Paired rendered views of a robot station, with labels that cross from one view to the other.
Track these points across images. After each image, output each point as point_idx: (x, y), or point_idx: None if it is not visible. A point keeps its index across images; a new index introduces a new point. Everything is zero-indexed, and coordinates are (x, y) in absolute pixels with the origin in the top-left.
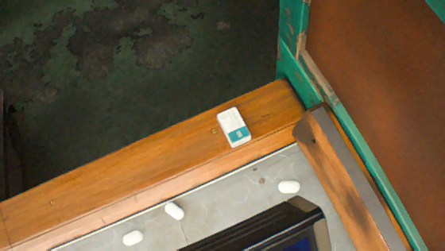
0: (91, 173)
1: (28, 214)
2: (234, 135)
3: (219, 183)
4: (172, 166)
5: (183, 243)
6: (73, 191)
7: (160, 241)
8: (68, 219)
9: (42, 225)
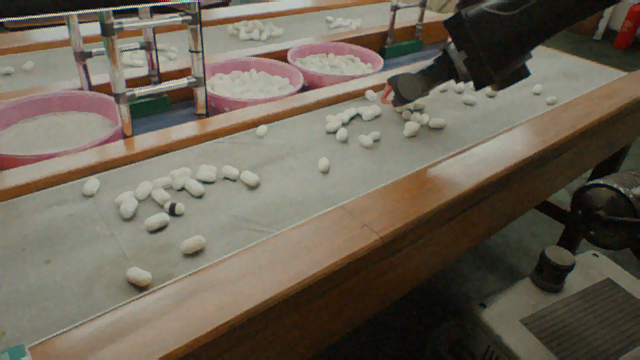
0: (259, 288)
1: (334, 234)
2: (14, 354)
3: (69, 323)
4: (134, 314)
5: (130, 254)
6: (280, 266)
7: (159, 253)
8: (276, 238)
9: (309, 229)
